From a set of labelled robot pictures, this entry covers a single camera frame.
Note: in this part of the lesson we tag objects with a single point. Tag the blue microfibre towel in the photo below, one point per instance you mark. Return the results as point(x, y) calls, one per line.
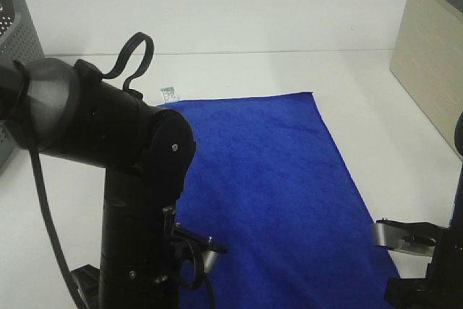
point(268, 182)

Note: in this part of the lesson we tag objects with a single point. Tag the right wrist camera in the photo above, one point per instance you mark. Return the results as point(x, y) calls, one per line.
point(419, 238)

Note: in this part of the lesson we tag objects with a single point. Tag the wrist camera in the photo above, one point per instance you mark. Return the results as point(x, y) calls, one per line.
point(419, 238)
point(208, 248)

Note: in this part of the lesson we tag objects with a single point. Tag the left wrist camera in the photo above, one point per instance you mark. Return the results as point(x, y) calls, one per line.
point(208, 248)

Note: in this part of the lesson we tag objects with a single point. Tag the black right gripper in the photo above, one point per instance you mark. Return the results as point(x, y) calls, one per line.
point(417, 293)

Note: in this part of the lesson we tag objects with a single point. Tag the grey perforated plastic basket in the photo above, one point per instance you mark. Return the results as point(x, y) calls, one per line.
point(19, 43)

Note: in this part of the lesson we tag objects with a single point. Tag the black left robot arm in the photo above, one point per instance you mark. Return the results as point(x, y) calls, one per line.
point(72, 112)

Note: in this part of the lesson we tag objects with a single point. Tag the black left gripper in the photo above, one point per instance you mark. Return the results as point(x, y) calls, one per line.
point(88, 281)

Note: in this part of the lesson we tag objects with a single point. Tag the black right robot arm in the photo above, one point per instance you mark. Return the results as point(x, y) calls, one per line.
point(442, 285)

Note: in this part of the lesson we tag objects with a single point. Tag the beige storage box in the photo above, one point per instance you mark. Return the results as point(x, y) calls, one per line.
point(427, 61)

